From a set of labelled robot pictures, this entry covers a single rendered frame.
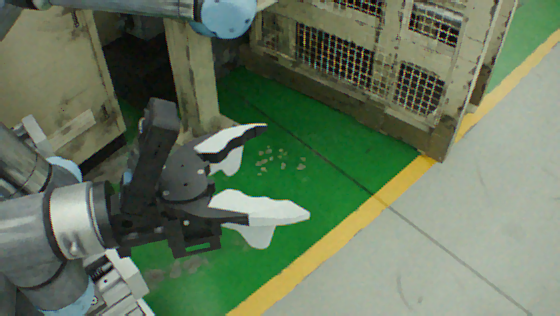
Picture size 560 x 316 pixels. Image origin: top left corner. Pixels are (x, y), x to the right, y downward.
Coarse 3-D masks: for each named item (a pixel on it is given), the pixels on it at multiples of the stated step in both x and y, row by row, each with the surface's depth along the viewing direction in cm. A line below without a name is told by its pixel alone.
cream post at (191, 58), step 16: (176, 32) 159; (192, 32) 159; (176, 48) 165; (192, 48) 163; (208, 48) 171; (176, 64) 172; (192, 64) 167; (208, 64) 175; (176, 80) 179; (192, 80) 172; (208, 80) 180; (192, 96) 179; (208, 96) 185; (192, 112) 186; (208, 112) 190; (192, 128) 195; (208, 128) 196
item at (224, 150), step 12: (228, 132) 49; (240, 132) 49; (252, 132) 50; (204, 144) 48; (216, 144) 48; (228, 144) 48; (240, 144) 49; (204, 156) 47; (216, 156) 47; (228, 156) 50; (240, 156) 52; (216, 168) 50; (228, 168) 51
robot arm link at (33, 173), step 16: (0, 128) 46; (0, 144) 46; (16, 144) 48; (0, 160) 46; (16, 160) 48; (32, 160) 50; (48, 160) 57; (64, 160) 58; (0, 176) 47; (16, 176) 48; (32, 176) 50; (48, 176) 52; (64, 176) 56; (80, 176) 60; (0, 192) 48; (16, 192) 49; (32, 192) 50
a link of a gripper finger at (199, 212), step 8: (200, 200) 41; (208, 200) 41; (176, 208) 40; (184, 208) 40; (192, 208) 40; (200, 208) 40; (208, 208) 40; (216, 208) 40; (184, 216) 40; (192, 216) 40; (200, 216) 39; (208, 216) 39; (216, 216) 39; (224, 216) 39; (232, 216) 39; (240, 216) 39; (248, 216) 39; (200, 224) 40; (208, 224) 40; (216, 224) 40; (240, 224) 40; (248, 224) 40
